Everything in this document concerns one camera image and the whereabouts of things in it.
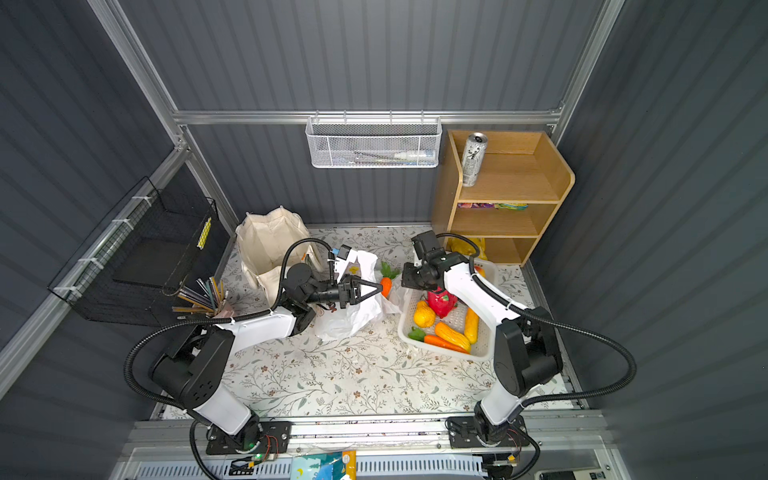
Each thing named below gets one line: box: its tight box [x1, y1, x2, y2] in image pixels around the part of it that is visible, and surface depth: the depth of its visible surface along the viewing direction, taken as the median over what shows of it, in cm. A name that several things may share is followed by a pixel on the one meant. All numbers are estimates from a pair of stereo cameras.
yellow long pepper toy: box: [464, 307, 479, 344], surface depth 89 cm
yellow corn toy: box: [435, 322, 471, 353], surface depth 88 cm
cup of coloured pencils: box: [172, 277, 234, 319], surface depth 88 cm
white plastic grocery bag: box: [315, 250, 402, 340], surface depth 75 cm
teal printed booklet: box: [290, 450, 357, 480], surface depth 71 cm
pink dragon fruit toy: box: [427, 286, 459, 319], surface depth 92 cm
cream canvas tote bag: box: [236, 206, 322, 307], surface depth 94 cm
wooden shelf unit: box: [432, 130, 575, 267], surface depth 96 cm
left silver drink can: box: [462, 132, 489, 187], surface depth 80 cm
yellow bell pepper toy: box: [414, 300, 436, 328], surface depth 91 cm
